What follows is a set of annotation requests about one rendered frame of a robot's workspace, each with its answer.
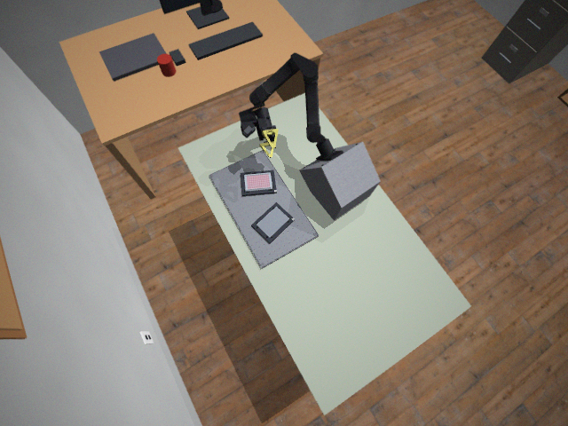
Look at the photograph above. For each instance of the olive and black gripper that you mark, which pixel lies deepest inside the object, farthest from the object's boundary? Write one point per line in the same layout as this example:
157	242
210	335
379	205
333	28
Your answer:
268	133

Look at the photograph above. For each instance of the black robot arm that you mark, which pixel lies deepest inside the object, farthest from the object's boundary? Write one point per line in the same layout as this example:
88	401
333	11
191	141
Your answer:
258	97

